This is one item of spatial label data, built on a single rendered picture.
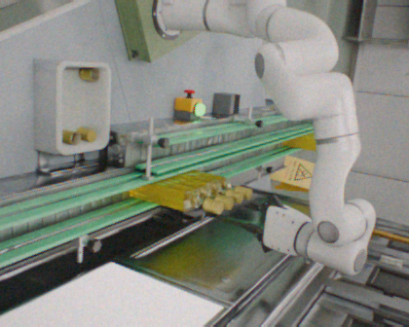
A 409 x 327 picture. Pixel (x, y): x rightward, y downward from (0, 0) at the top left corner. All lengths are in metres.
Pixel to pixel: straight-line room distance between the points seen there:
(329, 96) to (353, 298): 0.52
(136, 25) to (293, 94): 0.61
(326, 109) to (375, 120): 6.15
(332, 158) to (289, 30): 0.30
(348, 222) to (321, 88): 0.26
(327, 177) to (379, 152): 6.20
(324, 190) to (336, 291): 0.38
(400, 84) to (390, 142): 0.84
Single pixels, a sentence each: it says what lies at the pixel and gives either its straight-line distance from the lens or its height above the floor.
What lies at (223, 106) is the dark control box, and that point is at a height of 0.80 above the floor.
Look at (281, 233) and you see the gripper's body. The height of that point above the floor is 1.35.
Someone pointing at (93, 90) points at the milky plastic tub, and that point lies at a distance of 1.23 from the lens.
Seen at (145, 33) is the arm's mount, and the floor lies 0.83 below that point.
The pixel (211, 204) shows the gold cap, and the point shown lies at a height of 1.14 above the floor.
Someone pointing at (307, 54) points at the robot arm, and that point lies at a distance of 0.96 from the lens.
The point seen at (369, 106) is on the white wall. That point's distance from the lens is 7.03.
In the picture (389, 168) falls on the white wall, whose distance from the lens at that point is 7.08.
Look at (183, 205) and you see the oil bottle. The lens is 1.17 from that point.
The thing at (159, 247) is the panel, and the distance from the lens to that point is 1.20.
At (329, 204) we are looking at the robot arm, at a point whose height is 1.47.
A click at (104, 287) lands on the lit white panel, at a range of 1.01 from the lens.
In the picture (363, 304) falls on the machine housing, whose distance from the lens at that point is 1.17.
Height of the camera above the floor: 1.66
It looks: 29 degrees down
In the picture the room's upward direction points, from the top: 103 degrees clockwise
